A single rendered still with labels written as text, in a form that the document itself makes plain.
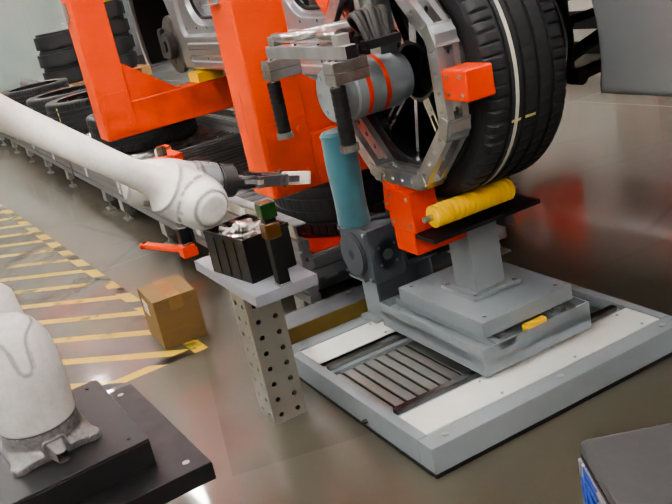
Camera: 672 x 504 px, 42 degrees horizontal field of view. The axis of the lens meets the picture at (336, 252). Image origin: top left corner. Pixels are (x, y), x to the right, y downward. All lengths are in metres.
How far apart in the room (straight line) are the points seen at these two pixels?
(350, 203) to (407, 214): 0.16
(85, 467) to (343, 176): 0.99
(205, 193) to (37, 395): 0.50
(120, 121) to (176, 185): 2.74
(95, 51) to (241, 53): 1.93
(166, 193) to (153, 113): 2.78
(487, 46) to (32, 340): 1.12
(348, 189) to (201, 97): 2.35
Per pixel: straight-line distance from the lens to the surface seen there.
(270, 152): 2.60
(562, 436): 2.21
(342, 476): 2.19
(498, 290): 2.44
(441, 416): 2.19
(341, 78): 1.95
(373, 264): 2.59
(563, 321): 2.42
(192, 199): 1.70
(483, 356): 2.27
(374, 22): 2.00
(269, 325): 2.37
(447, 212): 2.21
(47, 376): 1.81
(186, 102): 4.55
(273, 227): 2.09
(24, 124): 1.77
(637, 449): 1.53
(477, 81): 1.95
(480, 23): 2.01
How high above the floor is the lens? 1.18
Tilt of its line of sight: 19 degrees down
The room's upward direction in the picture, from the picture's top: 12 degrees counter-clockwise
